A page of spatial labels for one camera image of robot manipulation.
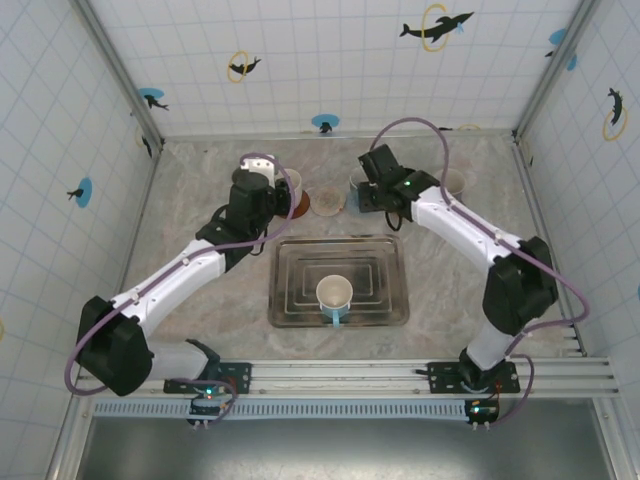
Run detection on white mug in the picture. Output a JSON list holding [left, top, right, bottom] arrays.
[[277, 168, 304, 201]]

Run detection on blue flower print mug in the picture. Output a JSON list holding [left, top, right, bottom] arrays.
[[348, 167, 372, 195]]

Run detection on brown coaster with white marks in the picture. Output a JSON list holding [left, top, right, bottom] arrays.
[[282, 192, 311, 220]]

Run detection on multicolour stitched rope coaster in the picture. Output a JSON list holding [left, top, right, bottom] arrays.
[[311, 185, 347, 218]]

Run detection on purple mug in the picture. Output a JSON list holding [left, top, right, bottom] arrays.
[[433, 168, 467, 200]]

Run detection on stainless steel tray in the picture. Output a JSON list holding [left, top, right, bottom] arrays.
[[267, 234, 411, 330]]

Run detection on plain light blue mug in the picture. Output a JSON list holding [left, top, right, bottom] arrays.
[[315, 274, 354, 330]]

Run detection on controller board with green light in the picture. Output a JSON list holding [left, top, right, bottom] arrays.
[[464, 397, 501, 432], [188, 382, 235, 430]]

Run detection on grey metal sheet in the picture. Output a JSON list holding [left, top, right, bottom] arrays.
[[74, 414, 616, 480]]

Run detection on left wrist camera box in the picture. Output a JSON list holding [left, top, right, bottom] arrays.
[[239, 155, 277, 187]]

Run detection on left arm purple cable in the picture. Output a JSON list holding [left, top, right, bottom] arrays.
[[66, 152, 296, 426]]

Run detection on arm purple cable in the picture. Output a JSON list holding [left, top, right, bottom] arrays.
[[66, 152, 296, 426], [369, 117, 591, 426]]

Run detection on aluminium table edge rail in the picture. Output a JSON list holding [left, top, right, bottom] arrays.
[[512, 134, 589, 357], [162, 128, 516, 145], [79, 142, 164, 361]]

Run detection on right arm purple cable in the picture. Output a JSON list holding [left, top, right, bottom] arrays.
[[369, 117, 591, 426]]

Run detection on black animal yellow ring sticker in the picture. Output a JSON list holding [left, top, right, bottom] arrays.
[[134, 124, 154, 160]]

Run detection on dolphins with yellow ring sticker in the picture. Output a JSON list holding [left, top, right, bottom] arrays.
[[398, 3, 475, 54]]

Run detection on aluminium mounting rail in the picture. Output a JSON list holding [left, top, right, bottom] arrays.
[[74, 357, 621, 399]]

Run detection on aluminium frame post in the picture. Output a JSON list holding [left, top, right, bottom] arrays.
[[74, 0, 165, 151], [514, 0, 601, 141]]

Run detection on grey slotted cable duct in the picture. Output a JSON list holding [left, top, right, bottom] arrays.
[[92, 398, 501, 420]]

